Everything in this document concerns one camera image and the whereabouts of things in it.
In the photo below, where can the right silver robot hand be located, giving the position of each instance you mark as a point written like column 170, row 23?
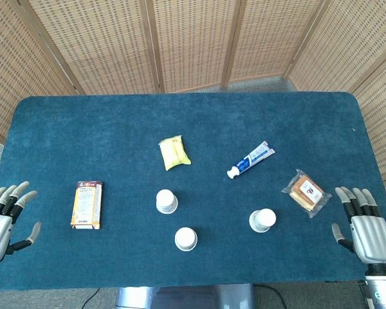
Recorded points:
column 371, row 238

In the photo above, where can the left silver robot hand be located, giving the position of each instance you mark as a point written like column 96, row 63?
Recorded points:
column 0, row 231

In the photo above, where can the white floral paper cup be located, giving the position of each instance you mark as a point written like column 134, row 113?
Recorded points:
column 265, row 217
column 185, row 237
column 165, row 199

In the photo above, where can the grey robot base body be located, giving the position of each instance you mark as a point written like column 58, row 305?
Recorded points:
column 180, row 297

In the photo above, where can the clear wrapped cake pack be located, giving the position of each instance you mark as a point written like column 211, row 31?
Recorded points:
column 305, row 192

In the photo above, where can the orange white carton box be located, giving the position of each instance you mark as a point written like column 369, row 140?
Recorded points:
column 85, row 206

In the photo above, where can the woven bamboo screen panel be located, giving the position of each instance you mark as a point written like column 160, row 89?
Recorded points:
column 99, row 42
column 193, row 42
column 13, row 64
column 382, row 112
column 270, row 38
column 347, row 42

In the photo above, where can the blue white toothpaste tube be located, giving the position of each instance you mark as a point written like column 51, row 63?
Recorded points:
column 249, row 159

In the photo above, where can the blue felt table cover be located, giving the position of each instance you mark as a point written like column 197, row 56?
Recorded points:
column 115, row 128

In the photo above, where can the yellow snack packet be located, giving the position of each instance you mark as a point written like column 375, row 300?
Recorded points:
column 173, row 154

